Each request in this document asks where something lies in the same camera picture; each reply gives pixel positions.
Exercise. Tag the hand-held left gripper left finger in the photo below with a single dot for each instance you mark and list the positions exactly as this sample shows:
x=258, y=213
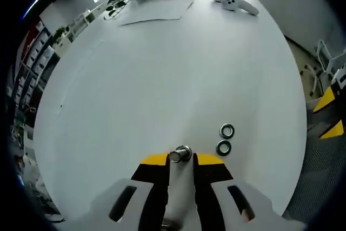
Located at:
x=124, y=204

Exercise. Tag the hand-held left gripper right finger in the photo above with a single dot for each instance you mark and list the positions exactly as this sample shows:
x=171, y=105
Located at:
x=232, y=204

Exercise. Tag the thin metal threaded stud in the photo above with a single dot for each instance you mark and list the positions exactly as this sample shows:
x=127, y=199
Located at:
x=180, y=182

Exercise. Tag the white chair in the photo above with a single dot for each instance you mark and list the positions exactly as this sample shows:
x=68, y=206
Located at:
x=324, y=58

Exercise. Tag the white game controller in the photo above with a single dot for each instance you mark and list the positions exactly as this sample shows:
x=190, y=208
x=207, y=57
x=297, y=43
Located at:
x=232, y=1

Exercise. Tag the shelving with white bins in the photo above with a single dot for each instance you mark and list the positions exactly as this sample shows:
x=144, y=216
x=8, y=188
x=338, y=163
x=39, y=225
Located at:
x=35, y=60

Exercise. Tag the small background potted plant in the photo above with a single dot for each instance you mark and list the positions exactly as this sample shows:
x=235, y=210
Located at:
x=59, y=35

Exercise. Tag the white low cabinet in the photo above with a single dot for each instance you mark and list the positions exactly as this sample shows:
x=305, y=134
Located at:
x=83, y=22

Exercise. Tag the white paper sheet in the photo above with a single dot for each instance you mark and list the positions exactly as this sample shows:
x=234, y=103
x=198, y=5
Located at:
x=159, y=12

